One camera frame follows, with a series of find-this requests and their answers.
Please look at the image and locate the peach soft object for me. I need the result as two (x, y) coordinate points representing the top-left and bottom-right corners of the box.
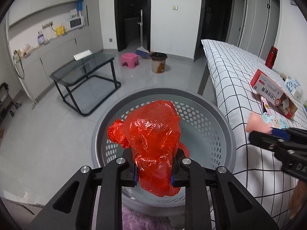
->
(245, 112), (272, 134)

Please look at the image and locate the pink snack wrapper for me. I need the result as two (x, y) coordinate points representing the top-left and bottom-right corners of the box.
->
(260, 96), (271, 116)

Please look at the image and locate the red toothpaste box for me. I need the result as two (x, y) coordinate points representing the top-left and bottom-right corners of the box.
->
(250, 69), (298, 119)

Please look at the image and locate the red plastic bag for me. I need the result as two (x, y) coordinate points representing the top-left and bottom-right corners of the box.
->
(107, 100), (190, 197)

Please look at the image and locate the person's right hand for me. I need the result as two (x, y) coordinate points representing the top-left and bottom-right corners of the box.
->
(289, 180), (307, 220)

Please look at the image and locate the light blue printed wrapper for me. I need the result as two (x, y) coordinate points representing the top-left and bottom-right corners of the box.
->
(261, 112), (289, 129)

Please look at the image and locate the blue white tissue pack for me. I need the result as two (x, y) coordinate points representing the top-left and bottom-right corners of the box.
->
(285, 76), (303, 101)

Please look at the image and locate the purple fuzzy rug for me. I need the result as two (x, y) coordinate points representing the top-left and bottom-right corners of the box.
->
(122, 205), (173, 230)

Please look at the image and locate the grey perforated laundry basket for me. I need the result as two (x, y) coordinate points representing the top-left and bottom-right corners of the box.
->
(92, 88), (236, 217)

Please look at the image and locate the red thermos bottle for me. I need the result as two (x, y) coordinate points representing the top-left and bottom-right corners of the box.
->
(265, 46), (278, 69)

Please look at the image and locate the white checkered bed sheet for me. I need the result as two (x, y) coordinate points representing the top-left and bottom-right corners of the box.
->
(202, 39), (306, 229)

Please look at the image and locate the shoe rack with items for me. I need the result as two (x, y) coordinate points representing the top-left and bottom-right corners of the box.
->
(0, 82), (22, 123)

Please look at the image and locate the black glass coffee table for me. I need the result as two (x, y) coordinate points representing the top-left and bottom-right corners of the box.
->
(50, 52), (122, 117)

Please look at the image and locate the brown waste bin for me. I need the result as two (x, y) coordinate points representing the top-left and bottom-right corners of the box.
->
(150, 52), (168, 74)

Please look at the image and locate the grey cabinet counter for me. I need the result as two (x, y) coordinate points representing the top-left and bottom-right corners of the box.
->
(8, 26), (103, 104)

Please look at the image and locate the white book on table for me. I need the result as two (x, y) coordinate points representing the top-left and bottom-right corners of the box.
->
(73, 50), (93, 61)

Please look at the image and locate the pink plastic stool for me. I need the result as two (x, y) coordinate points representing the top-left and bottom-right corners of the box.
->
(120, 53), (139, 69)

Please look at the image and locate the purple bottle on counter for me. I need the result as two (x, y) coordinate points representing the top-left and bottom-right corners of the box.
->
(37, 30), (45, 46)

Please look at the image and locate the yellow box on counter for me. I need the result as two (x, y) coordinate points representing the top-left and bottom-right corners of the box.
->
(55, 25), (65, 36)

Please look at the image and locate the white microwave oven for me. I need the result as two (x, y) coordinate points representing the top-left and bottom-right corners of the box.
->
(66, 16), (85, 31)

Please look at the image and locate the broom with white handle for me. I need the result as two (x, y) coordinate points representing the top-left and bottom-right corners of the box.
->
(135, 9), (150, 59)

